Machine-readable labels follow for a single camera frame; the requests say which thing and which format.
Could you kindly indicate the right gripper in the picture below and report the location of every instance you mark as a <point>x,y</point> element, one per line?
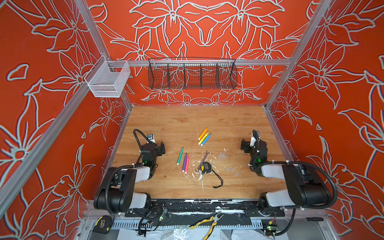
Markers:
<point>246,146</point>

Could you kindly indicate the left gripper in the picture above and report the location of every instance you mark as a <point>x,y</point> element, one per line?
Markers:
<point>160,148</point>

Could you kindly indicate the green marker pen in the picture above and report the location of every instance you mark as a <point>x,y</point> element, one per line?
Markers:
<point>180,156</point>

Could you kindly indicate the blue marker pen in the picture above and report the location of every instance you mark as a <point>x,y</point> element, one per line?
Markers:
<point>206,139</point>

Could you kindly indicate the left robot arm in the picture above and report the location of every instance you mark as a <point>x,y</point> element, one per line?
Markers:
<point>116,193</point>

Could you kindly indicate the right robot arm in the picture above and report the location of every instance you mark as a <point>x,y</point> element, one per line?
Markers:
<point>307,186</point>

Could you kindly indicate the purple marker pen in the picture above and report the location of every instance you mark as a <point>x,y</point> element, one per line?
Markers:
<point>185,162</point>

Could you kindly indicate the pink marker pen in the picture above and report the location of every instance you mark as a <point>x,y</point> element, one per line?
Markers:
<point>187,165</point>

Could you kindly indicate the yellow highlighter pen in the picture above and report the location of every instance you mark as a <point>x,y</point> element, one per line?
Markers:
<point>203,138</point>

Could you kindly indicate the orange highlighter pen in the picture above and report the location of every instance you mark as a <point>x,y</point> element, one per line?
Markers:
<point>203,134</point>

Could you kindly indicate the black tape measure on table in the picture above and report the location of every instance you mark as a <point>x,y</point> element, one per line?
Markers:
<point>206,168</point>

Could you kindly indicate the small circuit board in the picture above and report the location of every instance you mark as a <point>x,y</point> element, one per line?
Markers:
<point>270,228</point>

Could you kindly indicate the white mesh basket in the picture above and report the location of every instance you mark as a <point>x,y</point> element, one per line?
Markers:
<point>107,79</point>

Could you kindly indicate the black yellow tape measure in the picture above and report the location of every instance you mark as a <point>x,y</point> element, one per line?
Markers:
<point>103,225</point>

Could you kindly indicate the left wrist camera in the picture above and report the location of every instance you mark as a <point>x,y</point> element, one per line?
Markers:
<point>151,138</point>

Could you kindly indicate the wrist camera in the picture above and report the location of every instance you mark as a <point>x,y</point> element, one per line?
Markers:
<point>255,139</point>
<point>151,138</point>

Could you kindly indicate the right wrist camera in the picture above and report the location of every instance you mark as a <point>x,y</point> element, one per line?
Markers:
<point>255,139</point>

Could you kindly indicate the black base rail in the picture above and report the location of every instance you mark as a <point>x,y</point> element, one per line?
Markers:
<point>248,207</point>

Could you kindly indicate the black wire basket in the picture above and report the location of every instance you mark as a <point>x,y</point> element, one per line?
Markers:
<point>192,74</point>

